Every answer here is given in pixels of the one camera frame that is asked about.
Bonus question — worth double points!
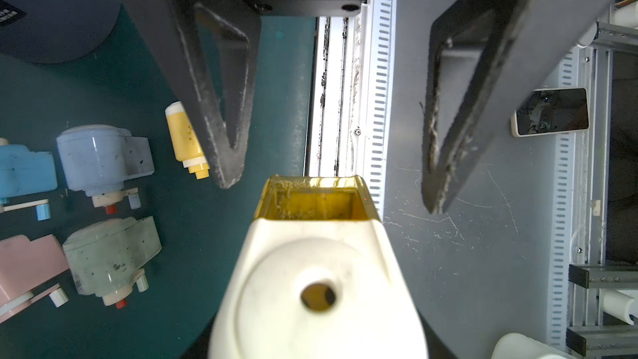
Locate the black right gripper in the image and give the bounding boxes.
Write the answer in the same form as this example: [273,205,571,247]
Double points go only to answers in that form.
[121,0,367,189]

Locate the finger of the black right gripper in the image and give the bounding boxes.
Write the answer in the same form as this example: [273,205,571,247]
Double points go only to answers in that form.
[421,0,612,214]

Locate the yellow white pencil sharpener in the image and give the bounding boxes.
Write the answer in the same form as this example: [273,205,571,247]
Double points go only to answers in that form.
[164,101,210,180]

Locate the light blue pencil sharpener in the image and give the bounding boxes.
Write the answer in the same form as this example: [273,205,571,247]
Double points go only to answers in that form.
[1,138,58,221]

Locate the grey green pencil sharpener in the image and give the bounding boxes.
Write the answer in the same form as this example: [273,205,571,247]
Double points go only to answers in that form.
[62,216,162,309]

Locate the small yellow pencil sharpener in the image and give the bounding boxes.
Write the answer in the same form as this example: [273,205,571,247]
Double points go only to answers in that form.
[208,176,429,358]

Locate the pink pencil sharpener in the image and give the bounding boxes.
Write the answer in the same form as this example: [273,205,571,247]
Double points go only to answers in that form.
[1,234,69,322]

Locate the smartphone on bench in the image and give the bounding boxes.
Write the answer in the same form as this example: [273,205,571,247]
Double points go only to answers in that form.
[510,87,590,138]

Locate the grey trash bin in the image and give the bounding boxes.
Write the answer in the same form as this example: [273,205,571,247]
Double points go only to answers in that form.
[1,0,121,64]

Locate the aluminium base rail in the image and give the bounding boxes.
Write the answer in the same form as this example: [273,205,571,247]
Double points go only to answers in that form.
[305,0,398,214]

